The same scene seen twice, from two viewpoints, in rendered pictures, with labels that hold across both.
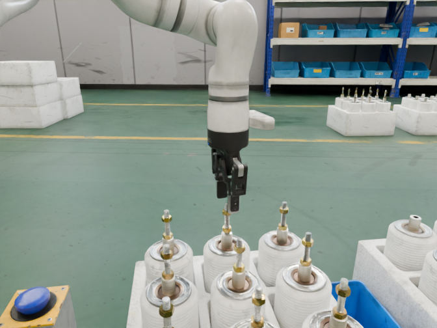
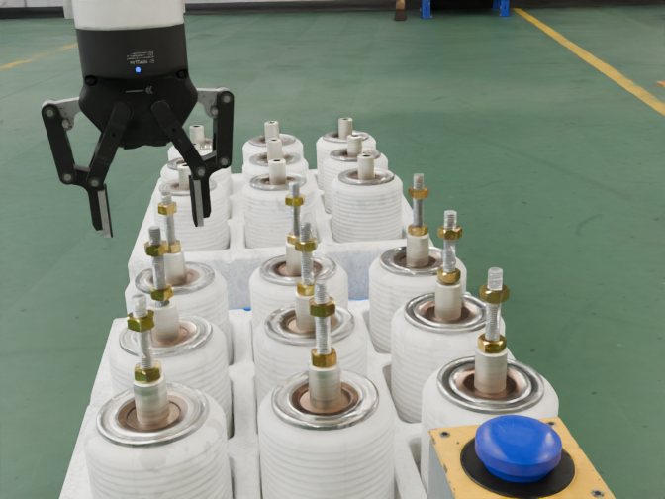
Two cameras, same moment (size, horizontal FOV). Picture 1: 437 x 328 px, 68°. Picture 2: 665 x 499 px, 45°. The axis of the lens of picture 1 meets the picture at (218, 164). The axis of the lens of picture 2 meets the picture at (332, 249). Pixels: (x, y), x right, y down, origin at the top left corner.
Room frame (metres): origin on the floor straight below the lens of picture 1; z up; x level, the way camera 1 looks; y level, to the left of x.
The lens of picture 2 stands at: (0.41, 0.56, 0.55)
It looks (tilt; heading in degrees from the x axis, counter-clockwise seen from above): 21 degrees down; 272
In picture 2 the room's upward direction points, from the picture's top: 2 degrees counter-clockwise
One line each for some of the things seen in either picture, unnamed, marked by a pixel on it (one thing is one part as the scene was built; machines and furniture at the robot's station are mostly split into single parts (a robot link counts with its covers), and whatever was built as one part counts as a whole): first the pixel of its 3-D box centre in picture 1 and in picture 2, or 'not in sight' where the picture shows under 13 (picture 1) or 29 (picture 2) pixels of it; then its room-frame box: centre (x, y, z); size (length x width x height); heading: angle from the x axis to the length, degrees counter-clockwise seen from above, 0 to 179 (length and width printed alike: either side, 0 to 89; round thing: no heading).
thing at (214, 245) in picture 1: (226, 245); (166, 335); (0.57, -0.02, 0.25); 0.08 x 0.08 x 0.01
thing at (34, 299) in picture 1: (33, 302); (517, 452); (0.34, 0.24, 0.32); 0.04 x 0.04 x 0.02
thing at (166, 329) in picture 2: (226, 239); (164, 321); (0.57, -0.02, 0.26); 0.02 x 0.02 x 0.03
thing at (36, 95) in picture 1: (26, 93); not in sight; (2.92, 1.70, 0.27); 0.39 x 0.39 x 0.18; 88
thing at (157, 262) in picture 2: (227, 220); (158, 271); (0.57, -0.02, 0.31); 0.01 x 0.01 x 0.08
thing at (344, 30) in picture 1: (348, 30); not in sight; (4.97, -1.85, 0.89); 0.50 x 0.38 x 0.21; 175
